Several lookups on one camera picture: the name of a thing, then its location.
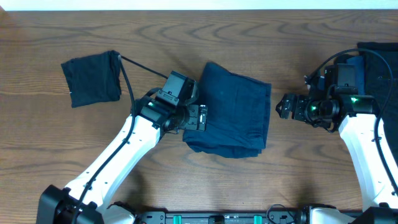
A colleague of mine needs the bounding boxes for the dark blue shorts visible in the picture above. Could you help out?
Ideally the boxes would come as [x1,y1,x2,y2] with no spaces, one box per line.
[183,62,272,159]

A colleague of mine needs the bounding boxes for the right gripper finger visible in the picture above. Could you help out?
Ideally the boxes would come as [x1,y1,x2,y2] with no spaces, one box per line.
[278,93,295,108]
[275,106,290,119]

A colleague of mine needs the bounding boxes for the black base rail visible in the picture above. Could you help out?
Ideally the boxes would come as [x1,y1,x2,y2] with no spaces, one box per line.
[105,203,361,224]

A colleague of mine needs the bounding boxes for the blue garment in pile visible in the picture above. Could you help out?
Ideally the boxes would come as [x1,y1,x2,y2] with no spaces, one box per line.
[346,55,366,95]

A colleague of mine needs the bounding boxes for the folded black cloth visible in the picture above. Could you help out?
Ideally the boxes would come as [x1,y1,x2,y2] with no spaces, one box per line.
[61,50,121,108]

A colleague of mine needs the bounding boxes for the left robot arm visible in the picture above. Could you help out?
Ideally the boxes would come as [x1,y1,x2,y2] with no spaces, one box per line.
[36,71,207,223]

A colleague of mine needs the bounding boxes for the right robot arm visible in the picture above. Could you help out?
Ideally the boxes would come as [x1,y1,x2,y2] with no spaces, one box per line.
[275,63,397,223]

